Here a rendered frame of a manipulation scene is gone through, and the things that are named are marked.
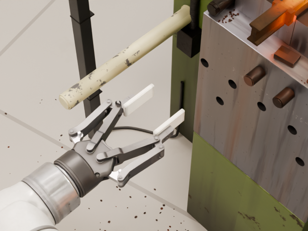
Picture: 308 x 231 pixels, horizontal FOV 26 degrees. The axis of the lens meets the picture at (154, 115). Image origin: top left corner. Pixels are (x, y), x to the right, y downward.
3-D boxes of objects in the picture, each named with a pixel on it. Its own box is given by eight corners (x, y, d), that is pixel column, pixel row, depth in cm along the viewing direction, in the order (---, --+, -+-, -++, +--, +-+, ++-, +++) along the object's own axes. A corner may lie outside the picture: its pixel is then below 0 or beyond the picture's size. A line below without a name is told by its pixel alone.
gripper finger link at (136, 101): (125, 117, 117) (123, 115, 117) (154, 95, 120) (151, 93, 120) (125, 107, 115) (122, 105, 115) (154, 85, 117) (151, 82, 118)
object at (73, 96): (71, 116, 165) (69, 103, 161) (57, 103, 167) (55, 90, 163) (195, 25, 183) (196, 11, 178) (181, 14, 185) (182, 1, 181)
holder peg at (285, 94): (281, 111, 134) (283, 103, 131) (271, 103, 135) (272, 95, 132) (294, 100, 135) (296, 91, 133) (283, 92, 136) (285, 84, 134)
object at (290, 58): (272, 57, 134) (273, 53, 133) (280, 48, 135) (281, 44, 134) (292, 68, 132) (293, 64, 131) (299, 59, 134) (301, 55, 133)
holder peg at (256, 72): (252, 89, 137) (253, 80, 135) (242, 81, 138) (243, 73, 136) (265, 78, 138) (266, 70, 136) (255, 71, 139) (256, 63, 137)
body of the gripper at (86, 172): (52, 176, 113) (93, 144, 117) (84, 209, 109) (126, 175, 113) (46, 152, 107) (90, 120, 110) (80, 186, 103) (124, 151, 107)
